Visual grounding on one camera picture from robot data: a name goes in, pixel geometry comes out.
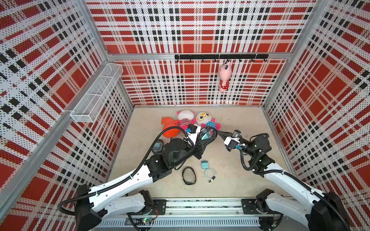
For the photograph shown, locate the pink hanging plush toy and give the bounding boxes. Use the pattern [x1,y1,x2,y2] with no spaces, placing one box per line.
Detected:
[218,61,232,93]

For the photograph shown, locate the white wire mesh basket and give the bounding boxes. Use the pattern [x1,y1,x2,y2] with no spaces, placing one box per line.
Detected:
[70,63,123,123]

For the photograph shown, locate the orange plush toy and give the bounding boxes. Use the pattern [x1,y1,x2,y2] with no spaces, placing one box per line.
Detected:
[161,117,180,138]

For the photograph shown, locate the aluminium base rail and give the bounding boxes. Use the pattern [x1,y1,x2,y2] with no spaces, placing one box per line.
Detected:
[80,197,330,231]

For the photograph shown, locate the black hook rail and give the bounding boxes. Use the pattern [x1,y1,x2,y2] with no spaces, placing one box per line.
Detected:
[174,54,269,61]

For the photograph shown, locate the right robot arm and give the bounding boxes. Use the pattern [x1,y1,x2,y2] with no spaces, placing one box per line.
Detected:
[218,130,351,231]

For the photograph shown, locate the black cable top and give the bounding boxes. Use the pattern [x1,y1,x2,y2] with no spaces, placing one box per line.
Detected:
[151,139,165,155]

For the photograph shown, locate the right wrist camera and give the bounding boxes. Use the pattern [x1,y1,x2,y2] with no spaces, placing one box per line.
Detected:
[224,136,241,152]

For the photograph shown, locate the white cable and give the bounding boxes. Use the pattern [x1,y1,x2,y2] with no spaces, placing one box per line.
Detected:
[204,168,217,183]

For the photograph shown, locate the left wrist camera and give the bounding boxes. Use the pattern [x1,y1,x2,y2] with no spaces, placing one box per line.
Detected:
[186,124,201,144]

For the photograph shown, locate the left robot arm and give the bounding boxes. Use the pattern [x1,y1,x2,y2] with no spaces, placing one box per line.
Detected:
[57,126,217,231]

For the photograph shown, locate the black cable bottom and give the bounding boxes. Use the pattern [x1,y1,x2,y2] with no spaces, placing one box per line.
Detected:
[182,166,197,186]

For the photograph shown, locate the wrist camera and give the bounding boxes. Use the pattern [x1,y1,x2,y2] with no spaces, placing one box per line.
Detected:
[224,136,241,152]
[186,124,201,144]

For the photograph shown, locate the teal charger bottom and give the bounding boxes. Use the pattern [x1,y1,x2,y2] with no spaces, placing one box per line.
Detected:
[201,160,209,169]

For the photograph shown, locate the pink striped plush doll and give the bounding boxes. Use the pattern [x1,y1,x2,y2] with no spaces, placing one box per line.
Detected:
[177,110,195,130]

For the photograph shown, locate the teal charger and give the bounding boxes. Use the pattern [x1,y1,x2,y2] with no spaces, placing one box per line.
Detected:
[201,160,209,169]
[201,130,213,141]
[152,142,162,152]

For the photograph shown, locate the teal charger top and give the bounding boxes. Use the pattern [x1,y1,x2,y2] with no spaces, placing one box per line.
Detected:
[152,142,162,152]

